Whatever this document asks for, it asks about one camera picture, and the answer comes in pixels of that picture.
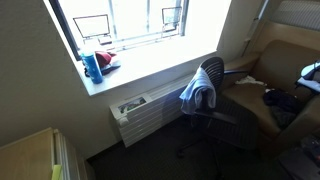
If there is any white wall heater unit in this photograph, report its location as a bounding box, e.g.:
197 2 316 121
110 74 193 147

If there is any blue water bottle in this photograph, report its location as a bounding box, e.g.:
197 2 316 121
81 47 103 84

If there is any white cloth on couch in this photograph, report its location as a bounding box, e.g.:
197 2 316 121
236 76 267 87

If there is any black robot cart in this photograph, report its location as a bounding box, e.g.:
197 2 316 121
279 135 320 180

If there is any brown leather couch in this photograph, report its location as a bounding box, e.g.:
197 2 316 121
219 20 320 158

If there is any black cloth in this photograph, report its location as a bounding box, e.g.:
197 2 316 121
263 89 301 111

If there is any dark green cloth on couch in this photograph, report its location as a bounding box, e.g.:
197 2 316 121
270 106 299 130

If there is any yellow sticky note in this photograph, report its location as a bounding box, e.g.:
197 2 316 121
51 165 63 180

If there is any wooden drawer cabinet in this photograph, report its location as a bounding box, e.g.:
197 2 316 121
0 127 91 180

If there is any light blue shirt on chair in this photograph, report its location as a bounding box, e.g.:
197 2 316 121
179 67 216 115

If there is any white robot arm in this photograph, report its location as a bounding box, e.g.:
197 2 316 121
295 60 320 94

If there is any dark blue office chair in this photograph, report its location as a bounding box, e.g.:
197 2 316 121
176 56 259 179

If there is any red cap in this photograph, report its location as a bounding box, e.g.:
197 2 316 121
95 51 115 68

